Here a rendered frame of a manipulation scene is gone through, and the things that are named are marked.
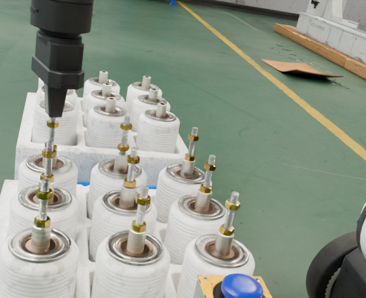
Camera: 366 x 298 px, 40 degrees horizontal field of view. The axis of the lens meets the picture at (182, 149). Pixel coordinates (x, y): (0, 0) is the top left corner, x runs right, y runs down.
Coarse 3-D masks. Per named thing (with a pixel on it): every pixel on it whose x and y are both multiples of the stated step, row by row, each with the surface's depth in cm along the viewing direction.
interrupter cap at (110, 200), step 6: (108, 192) 76; (114, 192) 77; (120, 192) 77; (102, 198) 74; (108, 198) 75; (114, 198) 75; (102, 204) 73; (108, 204) 73; (114, 204) 73; (150, 204) 75; (108, 210) 72; (114, 210) 71; (120, 210) 72; (126, 210) 72; (132, 210) 72
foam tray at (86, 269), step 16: (16, 192) 86; (80, 192) 90; (0, 208) 81; (80, 208) 85; (0, 224) 76; (80, 224) 80; (160, 224) 85; (0, 240) 73; (80, 240) 76; (160, 240) 80; (80, 256) 72; (80, 272) 69; (176, 272) 73; (80, 288) 66; (176, 288) 74
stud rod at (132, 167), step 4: (132, 148) 71; (136, 148) 71; (132, 152) 71; (136, 152) 71; (132, 156) 71; (136, 156) 72; (132, 164) 72; (128, 168) 72; (132, 168) 72; (128, 172) 72; (132, 172) 72; (128, 176) 73; (132, 176) 73; (128, 180) 73; (132, 180) 73
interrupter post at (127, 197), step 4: (124, 188) 73; (128, 188) 73; (132, 188) 73; (136, 188) 74; (124, 192) 73; (128, 192) 73; (132, 192) 73; (120, 196) 74; (124, 196) 73; (128, 196) 73; (132, 196) 73; (120, 200) 74; (124, 200) 73; (128, 200) 73; (132, 200) 74; (120, 204) 74; (124, 204) 74; (128, 204) 74; (132, 204) 74
